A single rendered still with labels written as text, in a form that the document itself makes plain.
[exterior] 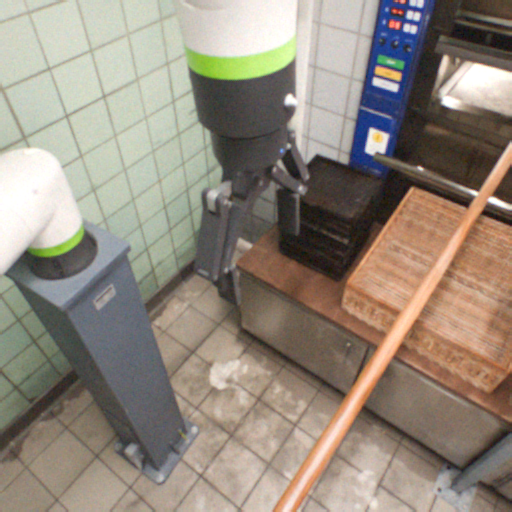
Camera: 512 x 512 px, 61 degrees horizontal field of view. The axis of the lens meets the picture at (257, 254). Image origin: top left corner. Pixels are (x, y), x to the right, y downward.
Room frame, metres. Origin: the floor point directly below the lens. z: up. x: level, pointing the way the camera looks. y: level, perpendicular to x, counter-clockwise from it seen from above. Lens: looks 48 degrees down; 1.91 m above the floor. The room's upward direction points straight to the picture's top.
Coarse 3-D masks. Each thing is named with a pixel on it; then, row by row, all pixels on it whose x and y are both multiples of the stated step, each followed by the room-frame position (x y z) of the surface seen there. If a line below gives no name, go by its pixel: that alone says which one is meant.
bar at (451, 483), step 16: (384, 160) 1.02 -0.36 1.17; (400, 160) 1.01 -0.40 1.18; (416, 176) 0.96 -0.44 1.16; (432, 176) 0.94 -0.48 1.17; (464, 192) 0.88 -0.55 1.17; (496, 208) 0.83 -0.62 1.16; (496, 448) 0.46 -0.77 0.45; (448, 464) 0.53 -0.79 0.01; (480, 464) 0.44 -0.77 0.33; (496, 464) 0.43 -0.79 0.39; (448, 480) 0.47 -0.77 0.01; (464, 480) 0.44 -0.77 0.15; (448, 496) 0.41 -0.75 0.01; (464, 496) 0.41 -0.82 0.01
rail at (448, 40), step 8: (440, 40) 1.21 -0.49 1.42; (448, 40) 1.20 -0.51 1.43; (456, 40) 1.18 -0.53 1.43; (464, 40) 1.18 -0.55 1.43; (464, 48) 1.17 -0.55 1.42; (472, 48) 1.16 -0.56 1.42; (480, 48) 1.15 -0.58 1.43; (488, 48) 1.14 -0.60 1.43; (496, 48) 1.13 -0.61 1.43; (496, 56) 1.12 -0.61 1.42; (504, 56) 1.11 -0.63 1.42
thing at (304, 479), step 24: (504, 168) 0.93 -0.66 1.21; (480, 192) 0.84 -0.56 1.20; (456, 240) 0.67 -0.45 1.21; (432, 264) 0.60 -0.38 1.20; (432, 288) 0.54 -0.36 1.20; (408, 312) 0.48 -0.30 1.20; (384, 360) 0.37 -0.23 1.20; (360, 384) 0.33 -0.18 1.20; (360, 408) 0.29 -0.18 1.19; (336, 432) 0.25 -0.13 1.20; (312, 456) 0.21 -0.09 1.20; (312, 480) 0.18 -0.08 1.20; (288, 504) 0.14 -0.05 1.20
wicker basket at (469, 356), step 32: (416, 192) 1.26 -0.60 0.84; (416, 224) 1.21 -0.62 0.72; (448, 224) 1.16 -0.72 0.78; (384, 256) 1.16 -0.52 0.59; (416, 256) 1.15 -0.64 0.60; (480, 256) 1.05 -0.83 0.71; (352, 288) 0.90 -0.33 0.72; (384, 288) 1.00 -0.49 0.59; (448, 288) 1.00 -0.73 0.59; (480, 288) 0.99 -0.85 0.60; (384, 320) 0.82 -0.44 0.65; (416, 320) 0.76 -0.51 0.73; (448, 320) 0.85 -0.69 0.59; (480, 320) 0.86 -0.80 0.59; (416, 352) 0.73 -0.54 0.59; (448, 352) 0.68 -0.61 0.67; (480, 352) 0.73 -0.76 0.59; (480, 384) 0.61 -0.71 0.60
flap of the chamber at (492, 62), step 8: (472, 40) 1.28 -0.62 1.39; (480, 40) 1.29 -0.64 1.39; (440, 48) 1.20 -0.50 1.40; (448, 48) 1.19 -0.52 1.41; (456, 48) 1.18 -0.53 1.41; (504, 48) 1.23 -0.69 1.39; (456, 56) 1.17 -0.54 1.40; (464, 56) 1.16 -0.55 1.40; (472, 56) 1.15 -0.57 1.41; (480, 56) 1.14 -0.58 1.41; (488, 56) 1.13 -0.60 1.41; (488, 64) 1.12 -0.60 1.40; (496, 64) 1.11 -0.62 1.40; (504, 64) 1.10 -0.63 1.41
